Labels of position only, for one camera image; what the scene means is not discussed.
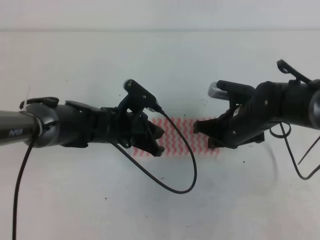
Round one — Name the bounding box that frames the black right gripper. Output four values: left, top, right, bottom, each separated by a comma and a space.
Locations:
193, 81, 288, 148

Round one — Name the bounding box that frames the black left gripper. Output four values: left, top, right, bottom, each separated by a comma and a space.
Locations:
86, 106, 165, 157

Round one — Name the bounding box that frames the pink white wavy towel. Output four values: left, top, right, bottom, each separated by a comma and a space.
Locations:
132, 115, 221, 159

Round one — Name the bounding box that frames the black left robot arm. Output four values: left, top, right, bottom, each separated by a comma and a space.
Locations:
0, 97, 165, 157

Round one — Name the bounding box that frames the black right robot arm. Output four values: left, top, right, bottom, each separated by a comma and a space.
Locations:
193, 59, 320, 149

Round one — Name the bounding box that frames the black left camera cable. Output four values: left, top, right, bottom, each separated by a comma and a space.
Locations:
11, 106, 198, 240

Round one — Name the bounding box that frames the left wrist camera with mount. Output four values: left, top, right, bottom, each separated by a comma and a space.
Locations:
117, 79, 158, 118

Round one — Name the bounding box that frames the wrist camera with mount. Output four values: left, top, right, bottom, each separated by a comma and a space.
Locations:
117, 79, 158, 118
207, 80, 255, 108

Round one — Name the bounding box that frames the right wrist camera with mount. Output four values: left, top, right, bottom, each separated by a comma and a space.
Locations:
207, 80, 255, 108

